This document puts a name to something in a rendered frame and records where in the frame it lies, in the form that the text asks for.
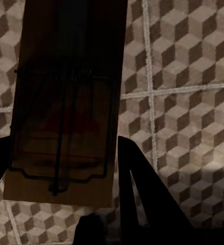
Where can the mousetrap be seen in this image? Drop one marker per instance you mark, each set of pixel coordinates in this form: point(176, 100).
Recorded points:
point(66, 103)

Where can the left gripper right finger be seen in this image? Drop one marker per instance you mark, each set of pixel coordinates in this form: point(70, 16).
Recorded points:
point(168, 223)

